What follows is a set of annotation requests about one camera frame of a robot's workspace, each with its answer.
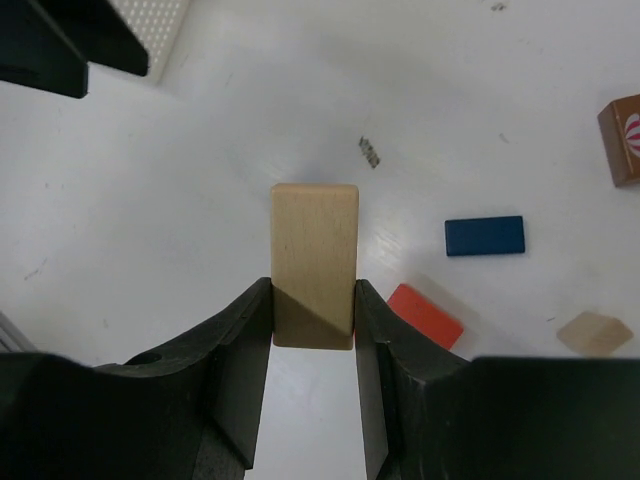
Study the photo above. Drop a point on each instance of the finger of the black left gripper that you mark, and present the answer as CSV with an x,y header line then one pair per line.
x,y
100,33
36,53

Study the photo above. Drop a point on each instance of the brown balloon wood block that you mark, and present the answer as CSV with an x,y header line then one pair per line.
x,y
619,127

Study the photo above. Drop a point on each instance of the small metal screw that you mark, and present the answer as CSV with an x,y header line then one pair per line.
x,y
369,152

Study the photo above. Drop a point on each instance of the natural long wood block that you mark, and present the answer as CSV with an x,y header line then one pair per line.
x,y
314,238

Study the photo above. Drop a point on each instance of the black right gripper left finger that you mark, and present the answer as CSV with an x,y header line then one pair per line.
x,y
189,408

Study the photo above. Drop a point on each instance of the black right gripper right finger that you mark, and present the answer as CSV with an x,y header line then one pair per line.
x,y
429,414

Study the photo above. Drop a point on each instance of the blue wood block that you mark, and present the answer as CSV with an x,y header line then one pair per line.
x,y
485,236

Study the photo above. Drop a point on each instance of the aluminium rail right side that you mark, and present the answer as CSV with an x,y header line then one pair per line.
x,y
12,340

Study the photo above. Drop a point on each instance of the red arch wood block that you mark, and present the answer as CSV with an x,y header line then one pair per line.
x,y
423,315

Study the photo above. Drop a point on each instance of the white perforated plastic box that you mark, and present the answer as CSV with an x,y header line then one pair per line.
x,y
156,24

